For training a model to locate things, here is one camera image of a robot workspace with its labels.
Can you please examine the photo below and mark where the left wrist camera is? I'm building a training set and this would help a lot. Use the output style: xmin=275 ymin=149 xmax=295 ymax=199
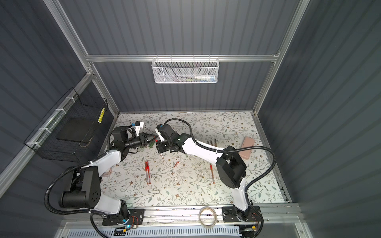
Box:
xmin=132 ymin=121 xmax=144 ymax=135

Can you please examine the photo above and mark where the floral patterned table mat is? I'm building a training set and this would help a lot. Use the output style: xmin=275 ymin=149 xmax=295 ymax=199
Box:
xmin=80 ymin=111 xmax=288 ymax=208

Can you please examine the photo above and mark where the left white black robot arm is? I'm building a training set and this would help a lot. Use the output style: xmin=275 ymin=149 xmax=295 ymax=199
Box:
xmin=44 ymin=122 xmax=157 ymax=224

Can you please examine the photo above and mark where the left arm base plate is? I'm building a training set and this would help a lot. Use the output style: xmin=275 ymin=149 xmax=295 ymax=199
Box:
xmin=102 ymin=209 xmax=145 ymax=226

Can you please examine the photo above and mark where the black wire basket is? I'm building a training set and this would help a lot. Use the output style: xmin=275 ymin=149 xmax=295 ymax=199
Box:
xmin=24 ymin=88 xmax=109 ymax=163

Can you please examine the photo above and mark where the clear tape roll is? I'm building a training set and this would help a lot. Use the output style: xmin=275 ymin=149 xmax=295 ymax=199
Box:
xmin=198 ymin=206 xmax=217 ymax=229

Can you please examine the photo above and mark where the small clear plastic box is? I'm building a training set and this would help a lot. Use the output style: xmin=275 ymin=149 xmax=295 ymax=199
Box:
xmin=101 ymin=168 xmax=113 ymax=178

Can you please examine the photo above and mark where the white wire mesh basket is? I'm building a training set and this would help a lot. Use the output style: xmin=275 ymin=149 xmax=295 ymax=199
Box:
xmin=151 ymin=58 xmax=220 ymax=84

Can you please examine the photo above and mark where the green pen cap one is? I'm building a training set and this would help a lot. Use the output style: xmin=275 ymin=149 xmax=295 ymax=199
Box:
xmin=148 ymin=141 xmax=155 ymax=148

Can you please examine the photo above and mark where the pink eraser block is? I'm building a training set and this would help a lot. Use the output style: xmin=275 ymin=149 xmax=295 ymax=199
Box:
xmin=239 ymin=136 xmax=256 ymax=160

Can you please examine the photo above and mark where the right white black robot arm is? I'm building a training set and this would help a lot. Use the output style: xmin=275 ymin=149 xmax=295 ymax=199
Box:
xmin=155 ymin=118 xmax=276 ymax=221

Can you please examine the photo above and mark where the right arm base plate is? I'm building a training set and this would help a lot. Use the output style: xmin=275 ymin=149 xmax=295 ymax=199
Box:
xmin=222 ymin=205 xmax=263 ymax=223

